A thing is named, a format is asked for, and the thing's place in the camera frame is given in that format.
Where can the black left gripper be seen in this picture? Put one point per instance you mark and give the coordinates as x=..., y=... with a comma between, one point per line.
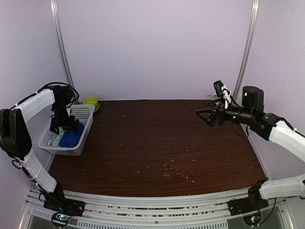
x=69, y=125

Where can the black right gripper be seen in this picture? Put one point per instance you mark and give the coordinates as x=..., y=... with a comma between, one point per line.
x=219, y=109

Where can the blue cloth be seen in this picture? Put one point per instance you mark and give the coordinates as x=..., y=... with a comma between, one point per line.
x=71, y=138

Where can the mint green towel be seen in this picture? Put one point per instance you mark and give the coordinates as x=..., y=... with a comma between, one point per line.
x=54, y=142

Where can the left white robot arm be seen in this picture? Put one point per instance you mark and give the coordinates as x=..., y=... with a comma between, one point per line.
x=15, y=139

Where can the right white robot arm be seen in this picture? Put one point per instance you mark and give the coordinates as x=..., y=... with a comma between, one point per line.
x=268, y=126

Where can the white printed mug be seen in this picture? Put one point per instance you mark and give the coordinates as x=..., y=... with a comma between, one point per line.
x=214, y=96

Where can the white plastic perforated basket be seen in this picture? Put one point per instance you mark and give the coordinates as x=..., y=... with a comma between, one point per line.
x=84, y=113

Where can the lime green bowl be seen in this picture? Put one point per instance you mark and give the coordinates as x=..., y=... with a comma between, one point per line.
x=92, y=101

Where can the left circuit board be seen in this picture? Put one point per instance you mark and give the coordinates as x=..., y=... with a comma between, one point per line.
x=60, y=220

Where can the circuit board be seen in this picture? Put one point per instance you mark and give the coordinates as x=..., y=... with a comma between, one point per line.
x=60, y=220
x=252, y=220

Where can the right circuit board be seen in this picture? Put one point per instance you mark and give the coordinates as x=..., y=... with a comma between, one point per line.
x=252, y=220

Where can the right aluminium corner post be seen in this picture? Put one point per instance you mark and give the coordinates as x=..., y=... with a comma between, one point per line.
x=249, y=45

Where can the aluminium corner post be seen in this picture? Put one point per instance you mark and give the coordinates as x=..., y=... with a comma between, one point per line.
x=249, y=45
x=60, y=40

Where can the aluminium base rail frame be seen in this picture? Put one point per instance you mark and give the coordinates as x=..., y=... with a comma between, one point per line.
x=207, y=211

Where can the left aluminium corner post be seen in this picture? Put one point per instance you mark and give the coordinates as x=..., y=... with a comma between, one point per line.
x=60, y=40

